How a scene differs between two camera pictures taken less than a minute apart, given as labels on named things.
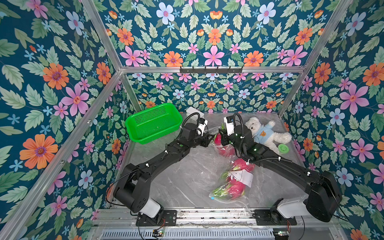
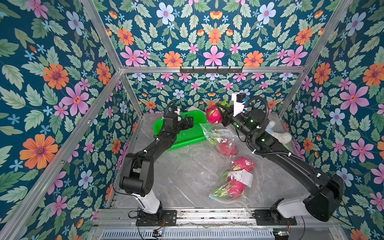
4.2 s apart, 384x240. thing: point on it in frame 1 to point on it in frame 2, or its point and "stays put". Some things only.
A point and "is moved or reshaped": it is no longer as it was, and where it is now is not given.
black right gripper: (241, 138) to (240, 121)
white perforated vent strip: (190, 234) stays put
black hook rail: (211, 70) stays put
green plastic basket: (150, 124) is moved or reshaped
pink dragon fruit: (217, 139) to (213, 115)
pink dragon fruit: (228, 150) stays put
